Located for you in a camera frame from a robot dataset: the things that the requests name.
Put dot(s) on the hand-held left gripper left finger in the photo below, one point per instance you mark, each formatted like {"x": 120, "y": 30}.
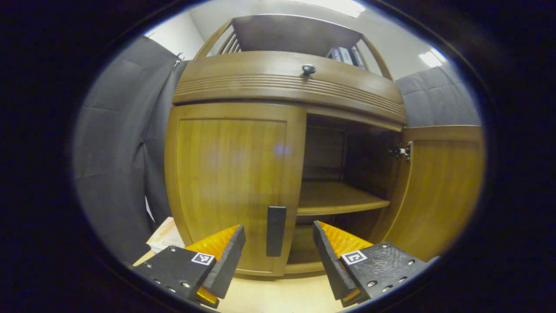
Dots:
{"x": 230, "y": 261}

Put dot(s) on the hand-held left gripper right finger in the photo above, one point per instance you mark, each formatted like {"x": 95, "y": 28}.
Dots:
{"x": 328, "y": 261}

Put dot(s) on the wooden cabinet door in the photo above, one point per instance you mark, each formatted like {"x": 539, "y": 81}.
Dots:
{"x": 226, "y": 174}
{"x": 443, "y": 191}

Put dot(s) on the wooden double-door shoe cabinet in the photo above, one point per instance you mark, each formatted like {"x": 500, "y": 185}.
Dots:
{"x": 278, "y": 32}

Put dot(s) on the wooden inner cabinet shelf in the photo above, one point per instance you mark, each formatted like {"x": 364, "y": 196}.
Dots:
{"x": 334, "y": 198}

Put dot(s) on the metal door hinge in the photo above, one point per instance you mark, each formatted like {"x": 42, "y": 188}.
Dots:
{"x": 403, "y": 151}

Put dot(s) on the wooden cabinet drawer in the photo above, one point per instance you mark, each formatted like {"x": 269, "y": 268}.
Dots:
{"x": 260, "y": 69}

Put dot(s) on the white paper booklet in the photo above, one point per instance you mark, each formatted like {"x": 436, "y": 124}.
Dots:
{"x": 167, "y": 237}

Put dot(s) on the black backdrop cloth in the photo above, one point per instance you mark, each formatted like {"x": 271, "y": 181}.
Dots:
{"x": 113, "y": 152}

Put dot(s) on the black round drawer knob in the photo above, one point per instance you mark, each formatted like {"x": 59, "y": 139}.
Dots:
{"x": 309, "y": 69}

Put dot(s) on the dark slim book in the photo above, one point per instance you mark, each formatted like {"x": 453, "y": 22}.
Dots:
{"x": 359, "y": 58}

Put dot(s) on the light grey-blue book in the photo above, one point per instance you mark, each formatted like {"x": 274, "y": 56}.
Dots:
{"x": 346, "y": 55}

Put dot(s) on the dark blue book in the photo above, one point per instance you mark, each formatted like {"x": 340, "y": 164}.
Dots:
{"x": 335, "y": 54}

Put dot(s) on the small metal cloth clip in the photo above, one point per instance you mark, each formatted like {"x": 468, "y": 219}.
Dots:
{"x": 179, "y": 58}

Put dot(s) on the small ceiling light panel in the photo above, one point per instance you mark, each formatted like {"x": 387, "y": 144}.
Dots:
{"x": 431, "y": 58}

